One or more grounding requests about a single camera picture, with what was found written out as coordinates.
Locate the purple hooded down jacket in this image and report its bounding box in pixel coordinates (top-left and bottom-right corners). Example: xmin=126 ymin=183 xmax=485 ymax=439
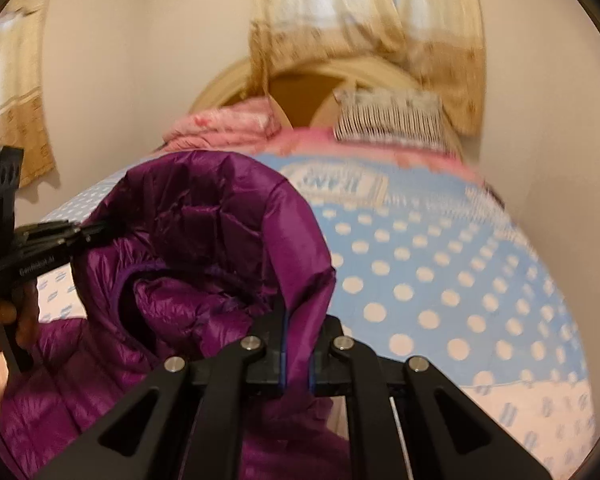
xmin=0 ymin=151 xmax=351 ymax=479

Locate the person's left hand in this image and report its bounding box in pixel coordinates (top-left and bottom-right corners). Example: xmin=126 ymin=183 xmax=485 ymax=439
xmin=0 ymin=281 xmax=40 ymax=352

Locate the dotted blue pink bedspread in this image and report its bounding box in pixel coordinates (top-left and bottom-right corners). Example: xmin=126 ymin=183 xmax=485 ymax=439
xmin=12 ymin=130 xmax=595 ymax=479

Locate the beige side window curtain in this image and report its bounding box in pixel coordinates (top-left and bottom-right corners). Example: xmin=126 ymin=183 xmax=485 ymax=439
xmin=0 ymin=0 xmax=55 ymax=186

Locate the folded pink quilt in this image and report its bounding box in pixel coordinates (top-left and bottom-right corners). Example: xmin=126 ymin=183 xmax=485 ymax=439
xmin=157 ymin=98 xmax=283 ymax=154

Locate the striped grey pillow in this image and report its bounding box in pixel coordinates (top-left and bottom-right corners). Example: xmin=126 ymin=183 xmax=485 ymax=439
xmin=334 ymin=88 xmax=458 ymax=155

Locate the cream round headboard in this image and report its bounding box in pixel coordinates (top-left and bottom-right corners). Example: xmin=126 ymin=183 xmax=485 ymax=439
xmin=187 ymin=54 xmax=466 ymax=156

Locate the beige patterned curtain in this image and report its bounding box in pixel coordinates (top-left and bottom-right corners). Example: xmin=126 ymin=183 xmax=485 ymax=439
xmin=245 ymin=0 xmax=486 ymax=136

